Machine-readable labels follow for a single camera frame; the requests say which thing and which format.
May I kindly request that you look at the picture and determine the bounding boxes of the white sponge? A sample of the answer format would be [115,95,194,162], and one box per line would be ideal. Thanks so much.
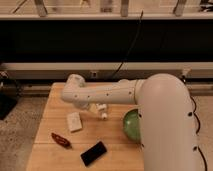
[67,112,82,132]

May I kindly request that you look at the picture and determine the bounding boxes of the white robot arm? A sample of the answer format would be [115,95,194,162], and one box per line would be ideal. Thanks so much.
[61,73,200,171]

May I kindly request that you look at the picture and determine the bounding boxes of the green ceramic bowl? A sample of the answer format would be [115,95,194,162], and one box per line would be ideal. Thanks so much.
[123,109,140,143]

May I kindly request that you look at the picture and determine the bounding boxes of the white tube bottle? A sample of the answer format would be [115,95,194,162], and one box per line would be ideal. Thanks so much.
[96,103,108,120]

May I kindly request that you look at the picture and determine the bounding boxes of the red chili pepper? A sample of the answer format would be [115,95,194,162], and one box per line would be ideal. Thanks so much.
[51,133,71,148]

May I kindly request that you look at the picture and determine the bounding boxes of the black smartphone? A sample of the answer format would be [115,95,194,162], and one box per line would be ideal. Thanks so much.
[81,141,107,166]

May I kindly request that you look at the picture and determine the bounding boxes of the dark object at left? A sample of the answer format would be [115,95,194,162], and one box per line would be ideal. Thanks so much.
[0,71,20,120]

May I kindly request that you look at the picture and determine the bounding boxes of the black hanging cable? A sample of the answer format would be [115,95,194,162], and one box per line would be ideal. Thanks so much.
[105,10,145,80]

